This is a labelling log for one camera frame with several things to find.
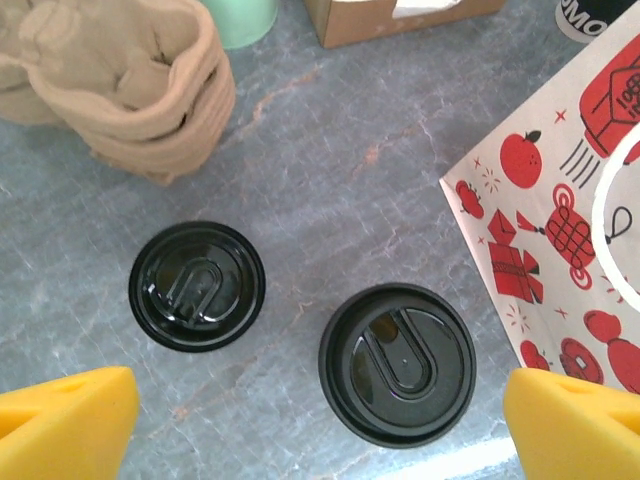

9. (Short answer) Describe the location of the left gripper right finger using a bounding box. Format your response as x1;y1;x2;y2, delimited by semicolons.
502;368;640;480

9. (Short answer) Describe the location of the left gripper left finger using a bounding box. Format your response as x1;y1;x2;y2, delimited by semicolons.
0;365;141;480

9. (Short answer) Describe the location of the red white paper bag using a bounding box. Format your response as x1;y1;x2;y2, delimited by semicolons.
438;4;640;396

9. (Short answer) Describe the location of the black plastic cup lid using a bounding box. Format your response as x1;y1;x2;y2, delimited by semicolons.
318;283;477;449

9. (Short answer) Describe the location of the stack of paper cups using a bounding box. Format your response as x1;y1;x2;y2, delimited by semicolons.
554;0;640;45

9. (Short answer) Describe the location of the mint green holder cup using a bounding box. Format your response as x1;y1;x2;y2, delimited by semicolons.
199;0;279;50

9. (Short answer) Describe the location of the stack of white napkins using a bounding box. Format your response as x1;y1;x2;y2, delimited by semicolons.
392;0;464;20

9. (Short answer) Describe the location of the brown cardboard napkin box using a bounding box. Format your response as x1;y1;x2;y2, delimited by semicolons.
304;0;509;50

